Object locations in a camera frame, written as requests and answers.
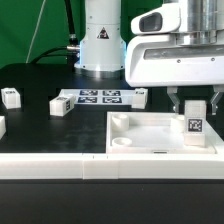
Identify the white obstacle fence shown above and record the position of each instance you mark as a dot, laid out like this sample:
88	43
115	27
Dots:
110	166

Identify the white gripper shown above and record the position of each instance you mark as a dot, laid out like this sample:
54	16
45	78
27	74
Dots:
178	44

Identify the paper sheet with markers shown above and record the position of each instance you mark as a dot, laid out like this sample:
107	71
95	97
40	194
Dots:
100	97

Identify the white block left edge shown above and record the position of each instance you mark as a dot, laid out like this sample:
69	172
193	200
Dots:
2	126

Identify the white square tabletop part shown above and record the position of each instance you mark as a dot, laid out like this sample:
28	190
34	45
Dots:
154	133

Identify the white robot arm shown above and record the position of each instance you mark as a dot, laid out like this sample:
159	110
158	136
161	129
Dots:
102	50

